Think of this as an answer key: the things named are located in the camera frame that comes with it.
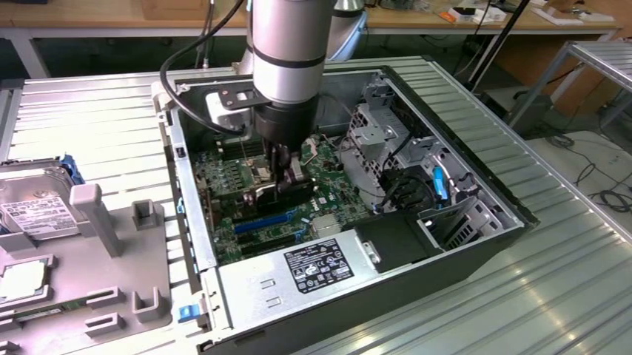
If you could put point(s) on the grey parts rack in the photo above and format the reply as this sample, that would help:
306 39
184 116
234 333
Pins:
84 266

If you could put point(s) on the wooden desk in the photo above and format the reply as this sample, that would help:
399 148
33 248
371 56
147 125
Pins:
420 20

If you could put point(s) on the metal socket cover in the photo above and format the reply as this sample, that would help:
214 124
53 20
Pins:
311 148

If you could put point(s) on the thin locking lever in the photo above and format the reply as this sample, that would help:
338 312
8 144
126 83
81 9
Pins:
243 148

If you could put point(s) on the orange and white box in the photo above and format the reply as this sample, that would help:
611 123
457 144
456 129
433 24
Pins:
469 15

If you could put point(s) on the grey power supply unit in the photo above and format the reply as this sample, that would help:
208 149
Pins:
257 288

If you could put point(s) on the blue disk caddy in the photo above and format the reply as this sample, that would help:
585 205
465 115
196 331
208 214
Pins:
71 170

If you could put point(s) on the green motherboard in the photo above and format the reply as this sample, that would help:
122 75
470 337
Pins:
335 188

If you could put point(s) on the small silver heatsink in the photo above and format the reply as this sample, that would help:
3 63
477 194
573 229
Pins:
326 225

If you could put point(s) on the blue case latch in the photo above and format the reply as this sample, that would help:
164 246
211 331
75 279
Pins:
186 313

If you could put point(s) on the brown wooden cabinet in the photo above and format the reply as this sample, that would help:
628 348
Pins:
542 63

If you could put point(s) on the metal slat frame table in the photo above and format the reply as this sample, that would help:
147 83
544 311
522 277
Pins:
597 59

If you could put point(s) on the CPU socket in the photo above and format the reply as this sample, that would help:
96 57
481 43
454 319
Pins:
259 172

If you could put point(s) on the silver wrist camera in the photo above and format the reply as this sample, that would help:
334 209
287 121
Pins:
227 111

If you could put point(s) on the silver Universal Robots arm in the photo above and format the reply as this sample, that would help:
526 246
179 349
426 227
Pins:
291 55

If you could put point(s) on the white flat box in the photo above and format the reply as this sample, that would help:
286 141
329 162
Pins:
557 15

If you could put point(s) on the silver disk bay cage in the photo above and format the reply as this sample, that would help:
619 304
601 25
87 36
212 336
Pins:
375 129

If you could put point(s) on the silver CPU chip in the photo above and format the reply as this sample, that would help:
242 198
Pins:
20 279

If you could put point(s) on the black tripod pole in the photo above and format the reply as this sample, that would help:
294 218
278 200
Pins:
498 40

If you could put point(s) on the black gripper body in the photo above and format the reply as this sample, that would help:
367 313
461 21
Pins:
286 122

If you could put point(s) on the blue expansion slot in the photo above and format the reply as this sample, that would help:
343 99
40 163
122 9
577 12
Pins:
262 223

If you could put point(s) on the open black PC case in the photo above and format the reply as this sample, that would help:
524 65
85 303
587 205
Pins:
493 259

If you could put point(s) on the green RAM stick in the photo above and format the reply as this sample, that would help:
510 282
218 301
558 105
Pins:
49 308

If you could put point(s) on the black fan shroud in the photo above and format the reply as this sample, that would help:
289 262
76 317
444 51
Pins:
390 236

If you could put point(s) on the silver hard disk drive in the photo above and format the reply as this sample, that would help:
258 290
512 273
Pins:
29 192

